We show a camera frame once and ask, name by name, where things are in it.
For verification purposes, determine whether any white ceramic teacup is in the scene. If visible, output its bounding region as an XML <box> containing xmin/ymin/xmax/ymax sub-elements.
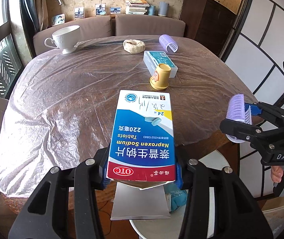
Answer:
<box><xmin>44</xmin><ymin>25</ymin><xmax>80</xmax><ymax>55</ymax></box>

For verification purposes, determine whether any brown sofa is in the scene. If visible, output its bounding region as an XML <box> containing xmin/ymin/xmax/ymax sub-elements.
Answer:
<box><xmin>33</xmin><ymin>14</ymin><xmax>186</xmax><ymax>56</ymax></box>

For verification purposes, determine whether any photo frame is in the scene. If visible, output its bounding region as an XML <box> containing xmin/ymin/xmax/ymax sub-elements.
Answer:
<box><xmin>51</xmin><ymin>14</ymin><xmax>66</xmax><ymax>26</ymax></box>
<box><xmin>110</xmin><ymin>7</ymin><xmax>121</xmax><ymax>15</ymax></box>
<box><xmin>74</xmin><ymin>7</ymin><xmax>85</xmax><ymax>20</ymax></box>
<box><xmin>95</xmin><ymin>3</ymin><xmax>106</xmax><ymax>16</ymax></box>

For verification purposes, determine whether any stack of books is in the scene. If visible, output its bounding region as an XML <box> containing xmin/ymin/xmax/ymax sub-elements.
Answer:
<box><xmin>125</xmin><ymin>0</ymin><xmax>149</xmax><ymax>15</ymax></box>

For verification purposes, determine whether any yellow plastic cup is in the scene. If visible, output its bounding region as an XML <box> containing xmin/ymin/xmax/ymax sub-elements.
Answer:
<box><xmin>149</xmin><ymin>63</ymin><xmax>171</xmax><ymax>90</ymax></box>

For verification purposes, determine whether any grey cylinder speaker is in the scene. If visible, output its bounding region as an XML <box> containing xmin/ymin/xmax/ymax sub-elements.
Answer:
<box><xmin>158</xmin><ymin>1</ymin><xmax>169</xmax><ymax>17</ymax></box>

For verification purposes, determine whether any teal wrapper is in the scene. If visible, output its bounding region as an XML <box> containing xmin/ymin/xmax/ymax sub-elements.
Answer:
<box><xmin>163</xmin><ymin>183</ymin><xmax>187</xmax><ymax>213</ymax></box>

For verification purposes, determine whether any leftmost photo frame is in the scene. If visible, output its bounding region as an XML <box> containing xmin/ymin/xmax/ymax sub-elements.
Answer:
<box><xmin>51</xmin><ymin>14</ymin><xmax>66</xmax><ymax>26</ymax></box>

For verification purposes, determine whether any purple comb hair roller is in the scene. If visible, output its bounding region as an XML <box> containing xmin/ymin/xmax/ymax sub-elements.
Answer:
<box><xmin>225</xmin><ymin>94</ymin><xmax>252</xmax><ymax>144</ymax></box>

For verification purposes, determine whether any teal cup on shelf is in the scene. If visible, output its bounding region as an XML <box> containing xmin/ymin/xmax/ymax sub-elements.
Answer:
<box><xmin>148</xmin><ymin>5</ymin><xmax>155</xmax><ymax>16</ymax></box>

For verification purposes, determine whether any white trash bin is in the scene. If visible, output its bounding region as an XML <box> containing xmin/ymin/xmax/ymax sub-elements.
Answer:
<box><xmin>130</xmin><ymin>150</ymin><xmax>229</xmax><ymax>238</ymax></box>

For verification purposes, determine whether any teal dental floss box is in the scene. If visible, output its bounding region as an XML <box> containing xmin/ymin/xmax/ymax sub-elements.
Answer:
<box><xmin>143</xmin><ymin>51</ymin><xmax>178</xmax><ymax>78</ymax></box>

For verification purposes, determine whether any white blue naproxen box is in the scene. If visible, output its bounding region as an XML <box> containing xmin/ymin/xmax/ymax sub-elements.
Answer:
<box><xmin>106</xmin><ymin>90</ymin><xmax>176</xmax><ymax>220</ymax></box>

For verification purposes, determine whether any dark wooden cabinet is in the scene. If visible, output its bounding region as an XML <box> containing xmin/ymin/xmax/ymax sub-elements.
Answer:
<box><xmin>179</xmin><ymin>0</ymin><xmax>236</xmax><ymax>56</ymax></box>

